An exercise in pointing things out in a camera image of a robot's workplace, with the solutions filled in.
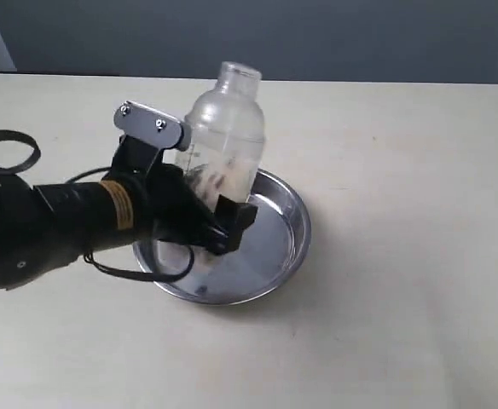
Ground black ribbed cable bundle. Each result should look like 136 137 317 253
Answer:
0 130 41 171

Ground round stainless steel plate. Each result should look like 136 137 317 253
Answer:
157 169 311 306

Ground clear plastic shaker bottle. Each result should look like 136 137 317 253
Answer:
174 61 266 210

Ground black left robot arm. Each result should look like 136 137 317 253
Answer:
0 135 258 290

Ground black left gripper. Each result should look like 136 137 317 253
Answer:
107 135 258 255

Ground silver wrist camera on left gripper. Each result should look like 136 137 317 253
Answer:
113 101 191 152

